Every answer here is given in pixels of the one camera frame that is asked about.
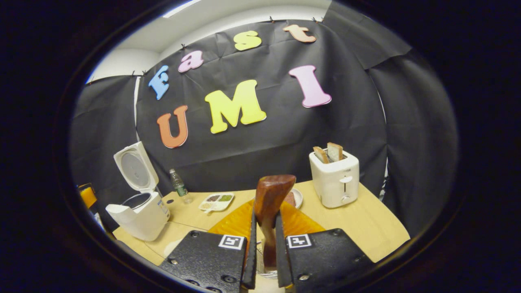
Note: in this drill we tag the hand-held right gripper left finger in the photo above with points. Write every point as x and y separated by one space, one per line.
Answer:
249 264

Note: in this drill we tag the white rice cooker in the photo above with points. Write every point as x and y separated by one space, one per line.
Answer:
142 221

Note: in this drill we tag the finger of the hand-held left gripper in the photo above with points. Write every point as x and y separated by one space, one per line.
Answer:
88 197

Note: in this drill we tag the white toaster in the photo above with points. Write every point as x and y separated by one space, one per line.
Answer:
333 183

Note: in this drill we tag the brown wooden spoon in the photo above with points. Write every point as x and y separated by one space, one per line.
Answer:
272 195

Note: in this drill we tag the round white plate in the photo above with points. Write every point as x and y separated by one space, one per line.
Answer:
299 199

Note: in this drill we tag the brown meat piece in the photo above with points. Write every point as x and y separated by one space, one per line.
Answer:
290 199

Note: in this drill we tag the black backdrop cloth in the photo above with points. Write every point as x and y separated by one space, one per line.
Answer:
264 150

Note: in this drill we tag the clear water bottle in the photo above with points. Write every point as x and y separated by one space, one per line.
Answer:
178 187

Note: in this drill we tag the white divided bean tray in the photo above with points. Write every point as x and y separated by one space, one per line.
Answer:
215 205

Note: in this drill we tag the toast bread slice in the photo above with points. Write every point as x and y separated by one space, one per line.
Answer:
335 152
320 155

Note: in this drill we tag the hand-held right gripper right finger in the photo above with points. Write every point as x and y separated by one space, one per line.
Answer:
281 260

